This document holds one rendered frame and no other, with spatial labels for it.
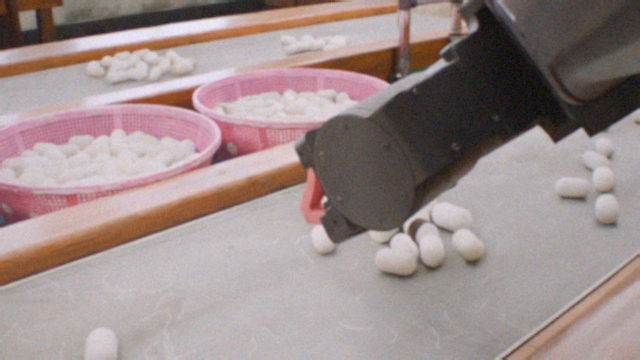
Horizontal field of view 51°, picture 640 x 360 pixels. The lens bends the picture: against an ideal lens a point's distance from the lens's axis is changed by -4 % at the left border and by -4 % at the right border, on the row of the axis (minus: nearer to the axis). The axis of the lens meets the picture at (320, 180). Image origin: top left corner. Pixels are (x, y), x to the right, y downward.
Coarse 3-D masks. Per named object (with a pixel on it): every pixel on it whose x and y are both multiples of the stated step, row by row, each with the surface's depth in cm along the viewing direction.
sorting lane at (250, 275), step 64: (448, 192) 67; (512, 192) 67; (128, 256) 55; (192, 256) 55; (256, 256) 55; (320, 256) 55; (448, 256) 55; (512, 256) 55; (576, 256) 55; (0, 320) 46; (64, 320) 47; (128, 320) 47; (192, 320) 47; (256, 320) 47; (320, 320) 47; (384, 320) 47; (448, 320) 47; (512, 320) 47
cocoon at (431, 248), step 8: (424, 240) 54; (432, 240) 54; (440, 240) 54; (424, 248) 53; (432, 248) 53; (440, 248) 53; (424, 256) 53; (432, 256) 53; (440, 256) 53; (432, 264) 53
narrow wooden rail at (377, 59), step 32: (448, 32) 134; (256, 64) 108; (288, 64) 108; (320, 64) 111; (352, 64) 116; (384, 64) 121; (416, 64) 127; (96, 96) 91; (128, 96) 91; (160, 96) 92; (0, 128) 79; (64, 128) 84; (160, 128) 94
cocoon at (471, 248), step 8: (456, 232) 56; (464, 232) 55; (456, 240) 55; (464, 240) 54; (472, 240) 54; (480, 240) 54; (456, 248) 55; (464, 248) 54; (472, 248) 54; (480, 248) 54; (464, 256) 54; (472, 256) 54; (480, 256) 54
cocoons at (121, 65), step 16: (288, 48) 124; (304, 48) 128; (320, 48) 129; (336, 48) 127; (96, 64) 114; (112, 64) 114; (128, 64) 114; (144, 64) 112; (160, 64) 112; (176, 64) 111; (192, 64) 115; (112, 80) 106
